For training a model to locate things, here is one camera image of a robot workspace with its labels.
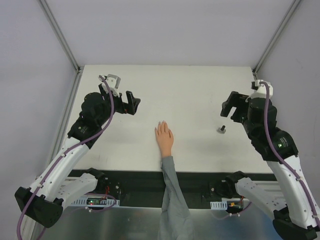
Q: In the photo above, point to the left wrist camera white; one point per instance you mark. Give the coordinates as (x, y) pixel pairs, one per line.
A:
(110, 83)

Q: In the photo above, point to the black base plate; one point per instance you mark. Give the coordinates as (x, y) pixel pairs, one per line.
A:
(146, 188)

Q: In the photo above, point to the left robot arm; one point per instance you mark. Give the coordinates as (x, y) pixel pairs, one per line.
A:
(45, 200)

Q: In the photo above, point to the mannequin hand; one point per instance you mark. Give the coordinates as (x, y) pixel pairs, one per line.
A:
(164, 138)

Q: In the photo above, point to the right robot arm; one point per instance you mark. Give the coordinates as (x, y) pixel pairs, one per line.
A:
(293, 217)

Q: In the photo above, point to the left white cable duct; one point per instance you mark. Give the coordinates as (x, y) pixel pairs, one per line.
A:
(95, 202)

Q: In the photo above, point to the white cable duct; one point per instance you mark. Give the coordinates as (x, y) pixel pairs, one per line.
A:
(219, 205)
(95, 202)

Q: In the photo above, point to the left aluminium frame post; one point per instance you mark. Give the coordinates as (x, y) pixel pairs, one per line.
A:
(59, 34)

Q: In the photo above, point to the aluminium frame post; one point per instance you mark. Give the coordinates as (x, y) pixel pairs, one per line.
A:
(289, 14)
(59, 34)

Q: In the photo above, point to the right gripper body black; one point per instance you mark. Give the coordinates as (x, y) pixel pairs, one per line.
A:
(239, 107)

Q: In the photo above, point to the grey sleeve forearm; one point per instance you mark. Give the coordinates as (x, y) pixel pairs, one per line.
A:
(175, 220)

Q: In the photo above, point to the right white cable duct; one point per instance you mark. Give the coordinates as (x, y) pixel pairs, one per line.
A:
(219, 205)

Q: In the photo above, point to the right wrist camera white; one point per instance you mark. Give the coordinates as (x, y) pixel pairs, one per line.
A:
(260, 89)

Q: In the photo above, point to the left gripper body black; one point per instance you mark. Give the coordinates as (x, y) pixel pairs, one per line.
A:
(125, 105)

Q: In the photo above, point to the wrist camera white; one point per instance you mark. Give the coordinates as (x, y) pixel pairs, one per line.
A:
(260, 89)
(110, 83)

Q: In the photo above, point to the right aluminium frame post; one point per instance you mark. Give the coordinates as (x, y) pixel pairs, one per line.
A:
(289, 14)

